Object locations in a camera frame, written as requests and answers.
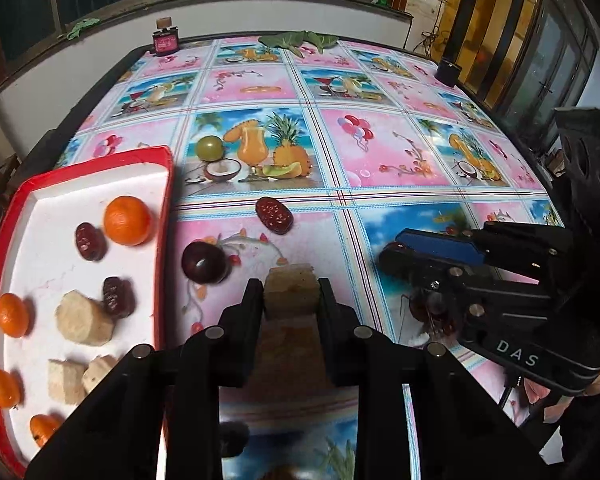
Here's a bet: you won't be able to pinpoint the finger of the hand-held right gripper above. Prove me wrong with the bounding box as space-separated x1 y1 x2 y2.
395 221 576 281
378 245 551 311

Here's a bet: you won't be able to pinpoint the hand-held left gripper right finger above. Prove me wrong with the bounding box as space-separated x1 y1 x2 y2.
317 277 546 480

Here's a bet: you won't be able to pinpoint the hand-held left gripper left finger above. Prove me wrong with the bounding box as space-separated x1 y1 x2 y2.
25 279 265 480

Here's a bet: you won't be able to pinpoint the peeled sugarcane piece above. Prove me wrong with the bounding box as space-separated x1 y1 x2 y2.
47 358 88 405
263 262 323 318
82 354 121 393
56 289 116 347

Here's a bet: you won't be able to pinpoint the orange tangerine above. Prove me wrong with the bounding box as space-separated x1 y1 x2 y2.
0 293 32 338
30 413 63 448
103 196 152 247
0 369 22 408

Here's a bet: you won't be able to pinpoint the red tray with white inside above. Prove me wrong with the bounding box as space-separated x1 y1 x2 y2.
0 146 175 478

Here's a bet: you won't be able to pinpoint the person's right forearm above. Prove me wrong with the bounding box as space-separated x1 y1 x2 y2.
560 395 600 463

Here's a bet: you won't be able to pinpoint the dark purple passion fruit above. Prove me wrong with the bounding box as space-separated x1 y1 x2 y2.
181 241 229 284

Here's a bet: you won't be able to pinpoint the small black box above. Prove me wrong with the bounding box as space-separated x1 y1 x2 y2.
435 58 462 86

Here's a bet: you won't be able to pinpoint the green jujube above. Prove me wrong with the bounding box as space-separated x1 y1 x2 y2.
196 135 225 162

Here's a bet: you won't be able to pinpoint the yellow glass door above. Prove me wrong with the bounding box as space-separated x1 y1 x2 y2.
437 0 546 106

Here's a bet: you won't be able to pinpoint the green leaves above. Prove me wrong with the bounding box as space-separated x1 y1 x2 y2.
257 31 338 55

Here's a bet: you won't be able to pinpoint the wooden chair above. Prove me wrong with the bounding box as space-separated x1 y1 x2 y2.
0 155 23 221

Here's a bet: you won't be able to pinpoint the small pink bottle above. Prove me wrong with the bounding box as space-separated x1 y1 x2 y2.
151 17 181 56

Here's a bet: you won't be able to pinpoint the green cloth on sill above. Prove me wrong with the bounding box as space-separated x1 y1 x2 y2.
66 17 101 41

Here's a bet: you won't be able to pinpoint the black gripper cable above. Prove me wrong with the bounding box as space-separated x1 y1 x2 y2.
495 367 523 411

